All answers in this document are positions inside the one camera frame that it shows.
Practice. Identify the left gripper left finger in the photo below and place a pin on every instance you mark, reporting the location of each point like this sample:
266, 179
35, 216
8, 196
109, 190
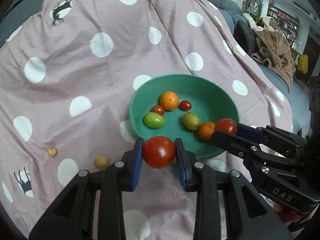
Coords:
71, 214

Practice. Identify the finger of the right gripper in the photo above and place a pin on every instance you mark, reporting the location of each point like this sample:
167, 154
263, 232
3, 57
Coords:
237, 146
249, 133

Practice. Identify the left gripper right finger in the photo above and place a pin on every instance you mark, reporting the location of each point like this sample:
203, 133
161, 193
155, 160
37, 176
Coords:
248, 216

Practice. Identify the red tomato top row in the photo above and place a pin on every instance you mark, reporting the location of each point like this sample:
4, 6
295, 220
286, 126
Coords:
227, 125

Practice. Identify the orange mandarin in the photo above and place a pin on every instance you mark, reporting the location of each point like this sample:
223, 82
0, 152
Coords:
206, 130
169, 101

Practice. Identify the yellow-green round fruit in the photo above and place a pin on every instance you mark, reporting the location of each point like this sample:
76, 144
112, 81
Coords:
191, 121

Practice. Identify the small yellow fruit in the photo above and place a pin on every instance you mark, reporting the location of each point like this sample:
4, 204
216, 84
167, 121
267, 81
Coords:
52, 151
101, 162

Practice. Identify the small yellow fruit top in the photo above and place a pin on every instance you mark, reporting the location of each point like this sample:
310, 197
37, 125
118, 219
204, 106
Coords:
52, 151

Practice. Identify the red tomato pair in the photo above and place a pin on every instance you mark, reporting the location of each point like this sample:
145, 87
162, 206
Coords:
158, 109

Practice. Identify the bright green oval fruit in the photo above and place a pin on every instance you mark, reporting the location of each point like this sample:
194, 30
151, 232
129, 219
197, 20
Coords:
154, 120

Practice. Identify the right hand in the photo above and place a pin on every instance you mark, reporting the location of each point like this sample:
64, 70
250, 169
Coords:
286, 215

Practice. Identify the brown blanket pile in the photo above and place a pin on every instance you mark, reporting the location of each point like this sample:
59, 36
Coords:
271, 47

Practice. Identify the yellow bag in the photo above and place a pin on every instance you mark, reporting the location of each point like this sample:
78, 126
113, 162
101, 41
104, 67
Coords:
303, 62

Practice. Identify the background shelf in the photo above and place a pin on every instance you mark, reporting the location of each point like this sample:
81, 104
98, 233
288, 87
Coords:
288, 24

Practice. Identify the pink polka dot blanket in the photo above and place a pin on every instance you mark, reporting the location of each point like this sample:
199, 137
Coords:
68, 74

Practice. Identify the dark grey sofa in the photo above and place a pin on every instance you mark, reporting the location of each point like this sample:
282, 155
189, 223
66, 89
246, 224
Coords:
15, 12

